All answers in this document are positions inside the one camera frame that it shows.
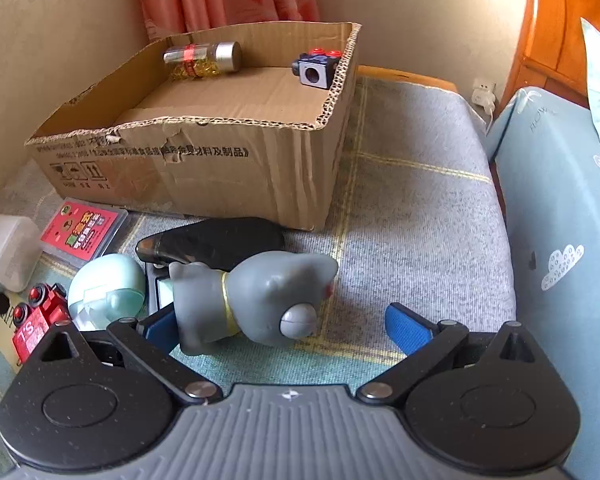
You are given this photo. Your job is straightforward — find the white plastic box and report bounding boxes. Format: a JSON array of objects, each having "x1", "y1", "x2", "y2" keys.
[{"x1": 0, "y1": 214, "x2": 42, "y2": 293}]

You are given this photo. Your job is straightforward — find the wooden bed headboard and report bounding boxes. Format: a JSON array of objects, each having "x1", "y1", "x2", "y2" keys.
[{"x1": 497, "y1": 0, "x2": 600, "y2": 116}]

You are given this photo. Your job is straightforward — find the brown cardboard box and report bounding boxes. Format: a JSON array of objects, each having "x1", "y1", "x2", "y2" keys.
[{"x1": 25, "y1": 21, "x2": 362, "y2": 233}]

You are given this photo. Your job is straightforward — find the light blue printed bedsheet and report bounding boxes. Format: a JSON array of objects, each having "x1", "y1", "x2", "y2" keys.
[{"x1": 485, "y1": 86, "x2": 600, "y2": 480}]

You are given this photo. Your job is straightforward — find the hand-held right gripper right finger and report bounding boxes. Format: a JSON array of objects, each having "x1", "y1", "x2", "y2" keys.
[{"x1": 355, "y1": 302, "x2": 542, "y2": 405}]

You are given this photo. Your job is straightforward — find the black round lid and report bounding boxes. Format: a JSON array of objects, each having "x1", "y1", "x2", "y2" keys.
[{"x1": 135, "y1": 217, "x2": 287, "y2": 272}]

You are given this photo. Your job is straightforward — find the red toy car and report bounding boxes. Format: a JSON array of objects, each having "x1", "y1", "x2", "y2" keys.
[{"x1": 12, "y1": 282, "x2": 73, "y2": 363}]

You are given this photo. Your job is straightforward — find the light blue round case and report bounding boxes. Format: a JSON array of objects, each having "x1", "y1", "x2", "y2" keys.
[{"x1": 67, "y1": 254, "x2": 147, "y2": 332}]

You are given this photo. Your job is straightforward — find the grey cat figurine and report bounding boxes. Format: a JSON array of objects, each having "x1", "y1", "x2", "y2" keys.
[{"x1": 167, "y1": 252, "x2": 340, "y2": 356}]

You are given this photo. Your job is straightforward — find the glass bottle with gold capsules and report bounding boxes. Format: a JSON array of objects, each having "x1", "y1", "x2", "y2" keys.
[{"x1": 162, "y1": 41, "x2": 243, "y2": 81}]

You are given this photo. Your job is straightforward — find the black device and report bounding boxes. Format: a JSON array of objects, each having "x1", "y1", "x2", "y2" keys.
[{"x1": 144, "y1": 267, "x2": 177, "y2": 318}]

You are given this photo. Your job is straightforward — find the white wall charger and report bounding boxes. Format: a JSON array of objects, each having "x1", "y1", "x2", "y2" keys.
[{"x1": 470, "y1": 77, "x2": 496, "y2": 116}]

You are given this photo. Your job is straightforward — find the grey plaid cloth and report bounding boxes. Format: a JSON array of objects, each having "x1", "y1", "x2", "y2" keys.
[{"x1": 0, "y1": 77, "x2": 518, "y2": 480}]

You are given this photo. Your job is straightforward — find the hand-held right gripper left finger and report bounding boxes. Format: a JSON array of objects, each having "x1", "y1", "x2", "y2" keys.
[{"x1": 34, "y1": 304, "x2": 226, "y2": 406}]

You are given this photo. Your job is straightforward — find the clear case with red card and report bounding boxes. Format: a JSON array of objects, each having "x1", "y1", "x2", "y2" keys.
[{"x1": 39, "y1": 197, "x2": 130, "y2": 266}]

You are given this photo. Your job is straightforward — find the black cube toy red buttons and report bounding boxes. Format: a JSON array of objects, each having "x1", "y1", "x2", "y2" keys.
[{"x1": 291, "y1": 47, "x2": 342, "y2": 88}]

